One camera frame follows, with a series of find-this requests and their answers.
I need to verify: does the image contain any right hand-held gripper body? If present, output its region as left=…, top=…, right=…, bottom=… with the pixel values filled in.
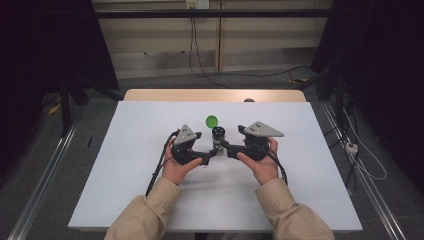
left=227, top=121, right=285, bottom=162

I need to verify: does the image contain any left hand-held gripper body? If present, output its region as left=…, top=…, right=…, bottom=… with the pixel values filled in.
left=171, top=124, right=211, bottom=166

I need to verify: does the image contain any black metal stand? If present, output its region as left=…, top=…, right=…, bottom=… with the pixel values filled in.
left=294, top=63, right=348, bottom=132
left=58, top=74, right=90, bottom=138

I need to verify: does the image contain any hand-held gripper black cable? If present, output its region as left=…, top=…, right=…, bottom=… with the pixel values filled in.
left=145, top=129, right=181, bottom=198
left=264, top=144, right=289, bottom=186

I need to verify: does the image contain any black horizontal frame bar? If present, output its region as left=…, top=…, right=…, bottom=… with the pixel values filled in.
left=94, top=9, right=334, bottom=19

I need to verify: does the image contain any right hand-held gripper black cable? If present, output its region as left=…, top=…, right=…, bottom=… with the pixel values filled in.
left=264, top=144, right=289, bottom=186

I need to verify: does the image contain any person's left hand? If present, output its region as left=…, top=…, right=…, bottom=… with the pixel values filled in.
left=162, top=137, right=204, bottom=187

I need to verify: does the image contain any dark curtain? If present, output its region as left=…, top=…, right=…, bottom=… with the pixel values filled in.
left=0, top=0, right=120, bottom=174
left=311, top=0, right=424, bottom=188

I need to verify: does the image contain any black power cable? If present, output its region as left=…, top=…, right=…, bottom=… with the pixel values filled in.
left=193, top=16, right=313, bottom=80
left=188, top=16, right=234, bottom=90

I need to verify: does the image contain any aluminium floor rail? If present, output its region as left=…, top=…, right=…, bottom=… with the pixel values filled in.
left=319, top=99, right=408, bottom=240
left=6, top=118, right=83, bottom=240

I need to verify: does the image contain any left hand-held gripper black cable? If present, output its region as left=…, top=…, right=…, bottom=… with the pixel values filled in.
left=145, top=129, right=181, bottom=198

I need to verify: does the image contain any bundle of black floor cables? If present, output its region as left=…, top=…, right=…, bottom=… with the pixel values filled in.
left=323, top=99, right=360, bottom=192

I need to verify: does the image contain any small jar with green lid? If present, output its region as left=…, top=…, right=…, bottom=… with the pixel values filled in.
left=205, top=114, right=227, bottom=156

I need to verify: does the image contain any white power strip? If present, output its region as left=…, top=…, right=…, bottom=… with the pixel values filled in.
left=345, top=141, right=360, bottom=156

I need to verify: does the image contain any white wall socket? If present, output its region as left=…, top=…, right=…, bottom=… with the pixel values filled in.
left=185, top=0, right=210, bottom=10

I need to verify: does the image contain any wooden table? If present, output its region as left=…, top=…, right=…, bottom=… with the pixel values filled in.
left=123, top=88, right=307, bottom=103

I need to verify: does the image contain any white cable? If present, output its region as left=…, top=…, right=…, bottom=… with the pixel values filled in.
left=342, top=109, right=389, bottom=182

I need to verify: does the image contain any person's right hand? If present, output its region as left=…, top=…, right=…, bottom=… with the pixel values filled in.
left=237, top=136, right=280, bottom=186

